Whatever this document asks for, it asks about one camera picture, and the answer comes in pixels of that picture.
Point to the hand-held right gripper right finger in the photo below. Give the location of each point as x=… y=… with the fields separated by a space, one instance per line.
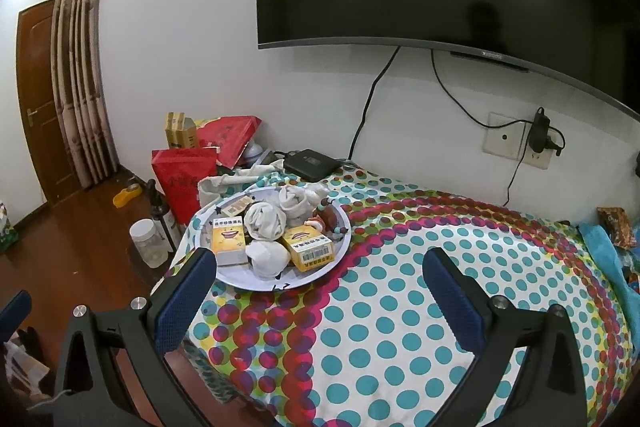
x=452 y=297

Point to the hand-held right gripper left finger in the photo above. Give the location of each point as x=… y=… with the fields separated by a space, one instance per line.
x=182 y=302

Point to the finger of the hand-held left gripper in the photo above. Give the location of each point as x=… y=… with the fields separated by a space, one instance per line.
x=15 y=314

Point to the white star print plate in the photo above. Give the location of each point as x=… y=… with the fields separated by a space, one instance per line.
x=227 y=273

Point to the yellow smile print box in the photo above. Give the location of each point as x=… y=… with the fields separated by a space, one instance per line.
x=227 y=239
x=307 y=252

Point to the white sock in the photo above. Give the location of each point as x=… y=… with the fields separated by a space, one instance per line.
x=270 y=259
x=267 y=219
x=300 y=202

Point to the polka dot tablecloth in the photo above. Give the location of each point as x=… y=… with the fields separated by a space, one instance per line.
x=400 y=282

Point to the glass jar white lid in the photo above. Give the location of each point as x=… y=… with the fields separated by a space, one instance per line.
x=148 y=242

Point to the dark glass bottle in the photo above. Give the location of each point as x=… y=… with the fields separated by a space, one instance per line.
x=162 y=212

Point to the red paper bag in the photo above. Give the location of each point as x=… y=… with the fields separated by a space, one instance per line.
x=182 y=187

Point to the yellow slipper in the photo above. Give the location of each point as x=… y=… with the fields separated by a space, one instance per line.
x=125 y=196

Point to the white cloth bag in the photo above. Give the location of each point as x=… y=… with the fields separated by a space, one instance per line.
x=225 y=184

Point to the blue cloth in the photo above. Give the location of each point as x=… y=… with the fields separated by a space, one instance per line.
x=605 y=252

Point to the yellow carton box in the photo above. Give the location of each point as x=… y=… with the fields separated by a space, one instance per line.
x=180 y=132

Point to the red packet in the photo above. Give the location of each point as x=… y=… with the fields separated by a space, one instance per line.
x=230 y=137

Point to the brown snack packet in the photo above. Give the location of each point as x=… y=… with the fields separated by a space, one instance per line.
x=616 y=227

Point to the black set-top box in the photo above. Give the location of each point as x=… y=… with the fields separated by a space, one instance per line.
x=310 y=164

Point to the black power adapter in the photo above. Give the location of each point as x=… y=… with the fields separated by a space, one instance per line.
x=540 y=129

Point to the brown wooden door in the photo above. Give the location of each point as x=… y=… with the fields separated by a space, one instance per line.
x=40 y=107

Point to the brown striped curtain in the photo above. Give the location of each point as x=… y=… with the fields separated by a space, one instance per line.
x=82 y=72

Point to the white wall socket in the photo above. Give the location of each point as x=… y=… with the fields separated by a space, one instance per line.
x=539 y=159

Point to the white blank wall plate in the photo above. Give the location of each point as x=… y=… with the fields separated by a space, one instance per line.
x=502 y=136

